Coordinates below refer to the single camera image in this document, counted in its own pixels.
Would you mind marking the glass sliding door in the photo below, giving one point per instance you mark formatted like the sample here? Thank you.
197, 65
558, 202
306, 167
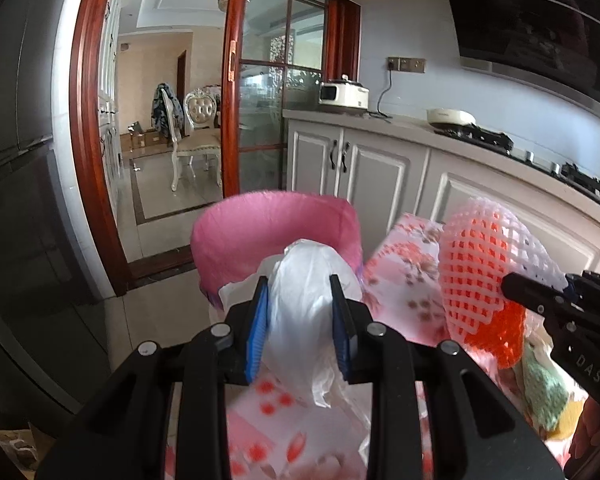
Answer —
260, 110

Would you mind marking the pink floral tablecloth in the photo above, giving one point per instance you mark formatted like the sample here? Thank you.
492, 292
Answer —
410, 270

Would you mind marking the ceiling lamp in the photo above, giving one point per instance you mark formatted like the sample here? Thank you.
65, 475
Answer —
222, 2

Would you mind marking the patterned clothes on chair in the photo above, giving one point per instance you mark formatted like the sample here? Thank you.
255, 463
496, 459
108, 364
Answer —
162, 110

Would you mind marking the curved red wooden door frame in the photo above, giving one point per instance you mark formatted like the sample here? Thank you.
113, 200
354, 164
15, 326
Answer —
92, 160

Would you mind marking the dark refrigerator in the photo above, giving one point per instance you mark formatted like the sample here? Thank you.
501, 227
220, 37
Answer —
30, 210

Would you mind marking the white hallway cabinet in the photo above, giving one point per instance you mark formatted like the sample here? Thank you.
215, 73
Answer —
109, 110

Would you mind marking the white orange foam fruit net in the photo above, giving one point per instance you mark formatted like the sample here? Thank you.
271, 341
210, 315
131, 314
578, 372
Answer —
475, 270

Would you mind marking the pink bagged waste bin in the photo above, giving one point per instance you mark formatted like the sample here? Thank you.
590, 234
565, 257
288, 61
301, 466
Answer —
270, 225

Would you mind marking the white chair beige seat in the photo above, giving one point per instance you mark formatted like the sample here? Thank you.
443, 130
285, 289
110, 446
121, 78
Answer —
197, 142

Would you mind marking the black range hood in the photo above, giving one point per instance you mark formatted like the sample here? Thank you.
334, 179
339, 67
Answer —
540, 20

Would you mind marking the white rice cooker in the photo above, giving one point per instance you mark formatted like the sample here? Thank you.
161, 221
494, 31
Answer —
344, 94

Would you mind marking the white lidded pan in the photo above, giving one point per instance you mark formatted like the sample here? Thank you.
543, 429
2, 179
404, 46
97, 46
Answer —
447, 116

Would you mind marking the white base kitchen cabinet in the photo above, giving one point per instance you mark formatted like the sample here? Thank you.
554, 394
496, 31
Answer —
380, 165

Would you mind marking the wall power outlet strip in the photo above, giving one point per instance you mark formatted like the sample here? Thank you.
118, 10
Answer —
406, 64

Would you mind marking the ornate tufted-back chair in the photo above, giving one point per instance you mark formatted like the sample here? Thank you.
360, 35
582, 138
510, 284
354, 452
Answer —
201, 107

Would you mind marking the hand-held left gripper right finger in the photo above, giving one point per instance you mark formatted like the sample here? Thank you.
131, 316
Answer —
340, 332

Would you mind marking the cardboard boxes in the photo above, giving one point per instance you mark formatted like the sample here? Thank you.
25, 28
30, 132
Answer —
145, 139

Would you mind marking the red wooden door jamb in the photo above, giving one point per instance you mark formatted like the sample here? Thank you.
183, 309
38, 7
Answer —
344, 35

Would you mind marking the yellow foam piece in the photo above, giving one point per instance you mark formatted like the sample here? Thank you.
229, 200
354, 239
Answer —
566, 422

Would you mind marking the green yellow sponge cloth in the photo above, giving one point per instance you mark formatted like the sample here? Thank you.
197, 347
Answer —
545, 385

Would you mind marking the person's right hand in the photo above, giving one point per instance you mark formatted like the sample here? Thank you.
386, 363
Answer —
592, 435

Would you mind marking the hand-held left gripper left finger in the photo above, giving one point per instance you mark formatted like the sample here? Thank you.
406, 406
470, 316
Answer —
257, 332

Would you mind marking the crumpled pale bag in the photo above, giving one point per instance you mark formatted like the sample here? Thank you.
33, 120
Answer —
22, 445

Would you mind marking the white plastic bag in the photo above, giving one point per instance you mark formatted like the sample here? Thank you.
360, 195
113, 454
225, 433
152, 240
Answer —
300, 310

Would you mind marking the black gas stove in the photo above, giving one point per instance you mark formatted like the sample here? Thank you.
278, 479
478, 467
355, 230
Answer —
490, 136

